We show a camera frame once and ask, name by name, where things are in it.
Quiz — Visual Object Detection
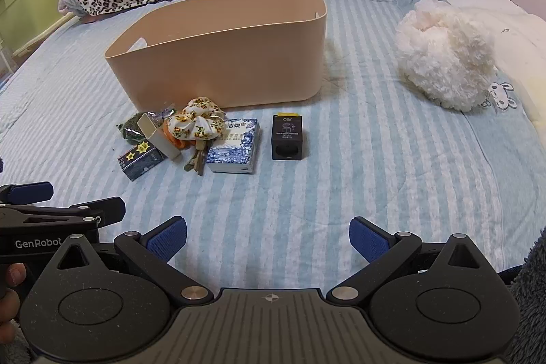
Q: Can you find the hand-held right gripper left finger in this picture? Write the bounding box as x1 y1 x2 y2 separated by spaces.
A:
49 217 214 308

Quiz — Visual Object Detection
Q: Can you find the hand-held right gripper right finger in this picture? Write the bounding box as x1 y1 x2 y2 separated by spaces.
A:
326 217 498 307

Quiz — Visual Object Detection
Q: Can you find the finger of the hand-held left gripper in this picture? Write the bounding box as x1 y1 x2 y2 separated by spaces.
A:
0 196 127 227
0 182 54 206

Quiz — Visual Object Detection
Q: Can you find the person's left forearm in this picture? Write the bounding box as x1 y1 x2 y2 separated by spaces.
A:
0 319 31 364

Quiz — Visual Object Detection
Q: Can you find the person's right forearm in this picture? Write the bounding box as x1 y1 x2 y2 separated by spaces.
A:
497 227 546 364

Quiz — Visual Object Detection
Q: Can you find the person's left hand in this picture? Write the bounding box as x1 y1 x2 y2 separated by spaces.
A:
0 262 27 324

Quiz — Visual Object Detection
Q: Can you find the dark star print box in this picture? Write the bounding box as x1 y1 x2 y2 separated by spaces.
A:
117 140 167 181

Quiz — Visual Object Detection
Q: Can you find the blue striped bed sheet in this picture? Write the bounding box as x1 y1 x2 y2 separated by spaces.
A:
0 0 546 307

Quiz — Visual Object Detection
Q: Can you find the dark green packet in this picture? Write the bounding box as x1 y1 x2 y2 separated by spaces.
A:
117 112 150 145

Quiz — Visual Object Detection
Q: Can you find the bunch of keys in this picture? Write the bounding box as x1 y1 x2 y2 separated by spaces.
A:
183 140 212 176

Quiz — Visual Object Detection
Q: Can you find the cream open small box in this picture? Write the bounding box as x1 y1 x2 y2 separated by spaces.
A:
136 112 182 161

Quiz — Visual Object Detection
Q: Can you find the silver crinkled wrapper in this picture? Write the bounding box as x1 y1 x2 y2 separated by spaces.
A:
147 105 178 124

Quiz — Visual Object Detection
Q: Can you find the blue white tissue pack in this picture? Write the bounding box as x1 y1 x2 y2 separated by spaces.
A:
205 118 261 174

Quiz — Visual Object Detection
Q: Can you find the floral scrunchie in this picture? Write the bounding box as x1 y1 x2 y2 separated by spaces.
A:
166 95 228 143

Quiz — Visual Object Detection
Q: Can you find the small black box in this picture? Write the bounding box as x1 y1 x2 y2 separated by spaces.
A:
271 113 305 161

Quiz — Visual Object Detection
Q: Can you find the beige plastic storage bin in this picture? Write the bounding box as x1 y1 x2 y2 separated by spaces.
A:
103 0 328 111

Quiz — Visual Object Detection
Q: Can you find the white fluffy plush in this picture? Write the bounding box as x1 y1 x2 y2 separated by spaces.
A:
394 0 498 114

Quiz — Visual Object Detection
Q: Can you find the white rabbit print blanket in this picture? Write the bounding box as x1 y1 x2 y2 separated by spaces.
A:
444 0 546 122

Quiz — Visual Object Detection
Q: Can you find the orange hair tie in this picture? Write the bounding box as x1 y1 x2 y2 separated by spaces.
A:
162 121 191 152

